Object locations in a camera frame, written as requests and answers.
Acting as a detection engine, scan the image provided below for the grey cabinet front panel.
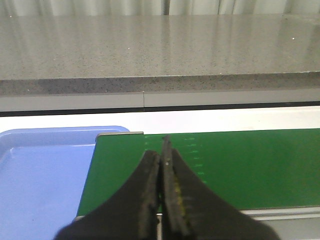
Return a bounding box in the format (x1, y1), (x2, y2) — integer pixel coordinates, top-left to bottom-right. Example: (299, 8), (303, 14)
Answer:
(0, 87), (320, 112)

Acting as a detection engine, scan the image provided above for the aluminium conveyor frame rail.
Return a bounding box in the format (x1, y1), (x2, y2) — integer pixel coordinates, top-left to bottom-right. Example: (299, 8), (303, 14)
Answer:
(72, 131), (320, 240)

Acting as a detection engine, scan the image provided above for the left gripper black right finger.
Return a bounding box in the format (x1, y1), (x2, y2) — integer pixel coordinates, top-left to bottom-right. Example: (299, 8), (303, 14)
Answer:
(161, 135), (280, 240)

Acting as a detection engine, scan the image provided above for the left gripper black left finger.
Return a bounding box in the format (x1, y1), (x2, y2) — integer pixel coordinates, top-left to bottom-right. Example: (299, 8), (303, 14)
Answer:
(55, 150), (160, 240)

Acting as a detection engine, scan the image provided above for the grey stone countertop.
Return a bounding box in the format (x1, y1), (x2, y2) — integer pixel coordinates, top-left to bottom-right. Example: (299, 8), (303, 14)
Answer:
(0, 14), (320, 97)

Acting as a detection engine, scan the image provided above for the green conveyor belt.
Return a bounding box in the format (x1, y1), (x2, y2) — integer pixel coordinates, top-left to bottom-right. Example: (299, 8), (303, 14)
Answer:
(76, 128), (320, 217)

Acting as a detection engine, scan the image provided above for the white curtain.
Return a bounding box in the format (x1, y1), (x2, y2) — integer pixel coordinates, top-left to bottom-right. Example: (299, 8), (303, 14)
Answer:
(0, 0), (320, 17)

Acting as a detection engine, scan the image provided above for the blue plastic tray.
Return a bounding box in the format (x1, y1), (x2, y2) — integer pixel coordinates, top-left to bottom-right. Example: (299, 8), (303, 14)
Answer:
(0, 126), (126, 240)

